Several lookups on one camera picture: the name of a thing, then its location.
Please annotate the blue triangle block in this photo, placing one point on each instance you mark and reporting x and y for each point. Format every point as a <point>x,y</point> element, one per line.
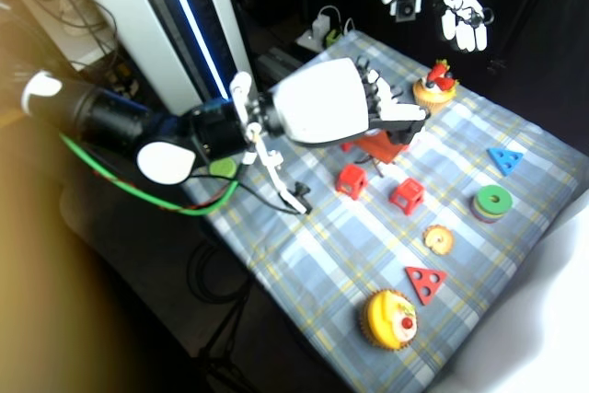
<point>505,159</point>

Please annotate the small brown toy table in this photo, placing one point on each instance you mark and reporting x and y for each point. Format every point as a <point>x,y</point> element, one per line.
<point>384,150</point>

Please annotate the white rounded cover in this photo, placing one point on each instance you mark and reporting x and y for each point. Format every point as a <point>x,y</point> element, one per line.
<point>529,319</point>

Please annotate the red triangle block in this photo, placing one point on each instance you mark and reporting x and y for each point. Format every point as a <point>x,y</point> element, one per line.
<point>425,283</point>

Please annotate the strawberry toy cupcake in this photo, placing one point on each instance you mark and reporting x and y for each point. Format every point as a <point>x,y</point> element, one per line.
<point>437,89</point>

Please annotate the white power strip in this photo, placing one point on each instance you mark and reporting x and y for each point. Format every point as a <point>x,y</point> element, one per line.
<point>317,31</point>

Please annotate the round toy tart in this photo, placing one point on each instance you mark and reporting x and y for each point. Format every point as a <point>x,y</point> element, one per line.
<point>438,239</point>

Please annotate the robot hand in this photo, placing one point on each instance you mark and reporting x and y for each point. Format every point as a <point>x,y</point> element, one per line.
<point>460,2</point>
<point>322,103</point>

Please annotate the stack of coloured rings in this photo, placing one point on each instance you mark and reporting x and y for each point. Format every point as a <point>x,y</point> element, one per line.
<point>492,202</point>

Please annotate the yellow toy cupcake with cherry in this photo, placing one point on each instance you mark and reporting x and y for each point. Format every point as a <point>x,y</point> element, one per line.
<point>386,319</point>

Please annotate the white pillar with blue light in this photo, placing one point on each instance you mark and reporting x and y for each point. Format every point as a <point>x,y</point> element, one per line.
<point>147,20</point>

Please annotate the blue plaid cloth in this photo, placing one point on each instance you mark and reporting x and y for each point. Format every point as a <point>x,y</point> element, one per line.
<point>349,246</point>

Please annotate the lime green disc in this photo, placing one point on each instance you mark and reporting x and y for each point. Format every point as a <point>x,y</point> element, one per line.
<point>223,167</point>

